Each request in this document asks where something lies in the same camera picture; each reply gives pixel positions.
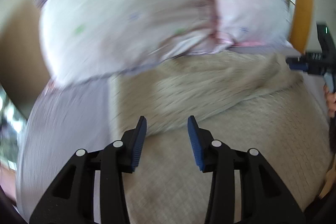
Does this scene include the pink pillow with snowflakes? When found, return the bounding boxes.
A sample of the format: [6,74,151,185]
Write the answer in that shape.
[215,0,291,51]

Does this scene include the person's right hand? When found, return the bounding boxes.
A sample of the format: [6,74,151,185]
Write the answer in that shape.
[323,85,336,118]

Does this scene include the lavender bed sheet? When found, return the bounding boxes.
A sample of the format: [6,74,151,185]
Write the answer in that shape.
[17,75,321,220]

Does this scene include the cream cable-knit sweater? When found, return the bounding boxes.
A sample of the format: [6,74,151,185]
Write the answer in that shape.
[108,52,332,223]

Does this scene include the white pillow with tree print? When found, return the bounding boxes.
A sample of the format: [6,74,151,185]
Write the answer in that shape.
[35,0,217,86]

